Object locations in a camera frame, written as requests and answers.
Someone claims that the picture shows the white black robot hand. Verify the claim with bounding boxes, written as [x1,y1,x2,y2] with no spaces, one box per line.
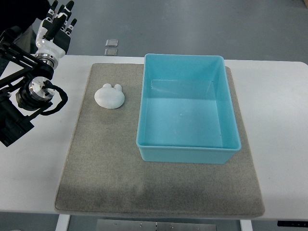
[35,0,77,66]

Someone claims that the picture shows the white bunny toy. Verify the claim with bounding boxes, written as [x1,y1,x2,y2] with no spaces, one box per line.
[94,83,125,109]

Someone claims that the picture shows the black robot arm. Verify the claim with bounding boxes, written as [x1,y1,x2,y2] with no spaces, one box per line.
[0,26,68,147]

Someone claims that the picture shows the blue plastic box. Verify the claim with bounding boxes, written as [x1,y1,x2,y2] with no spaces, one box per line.
[136,53,242,164]

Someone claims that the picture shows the lower floor outlet plate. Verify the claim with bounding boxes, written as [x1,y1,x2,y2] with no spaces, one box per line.
[104,48,118,56]

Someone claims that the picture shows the floor outlet plate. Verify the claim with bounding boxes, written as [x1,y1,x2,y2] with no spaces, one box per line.
[104,48,118,56]
[105,39,118,47]

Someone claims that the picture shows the upper floor outlet plate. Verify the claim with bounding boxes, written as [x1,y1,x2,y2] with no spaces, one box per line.
[105,39,118,47]

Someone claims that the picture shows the grey felt mat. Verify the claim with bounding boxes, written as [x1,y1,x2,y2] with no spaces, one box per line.
[54,63,265,219]

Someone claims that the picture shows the left white table leg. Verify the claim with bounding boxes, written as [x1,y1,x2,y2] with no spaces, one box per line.
[55,214,70,231]

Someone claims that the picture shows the white table leg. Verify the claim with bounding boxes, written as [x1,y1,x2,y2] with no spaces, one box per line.
[240,219,253,231]
[55,214,70,231]

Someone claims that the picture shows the right white table leg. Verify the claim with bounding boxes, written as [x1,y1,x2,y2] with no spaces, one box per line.
[240,219,253,231]

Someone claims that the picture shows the black table control panel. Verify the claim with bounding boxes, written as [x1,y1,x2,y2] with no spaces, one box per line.
[277,220,308,228]

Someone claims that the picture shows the metal table base plate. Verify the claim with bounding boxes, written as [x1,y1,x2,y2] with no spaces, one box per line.
[96,219,217,231]

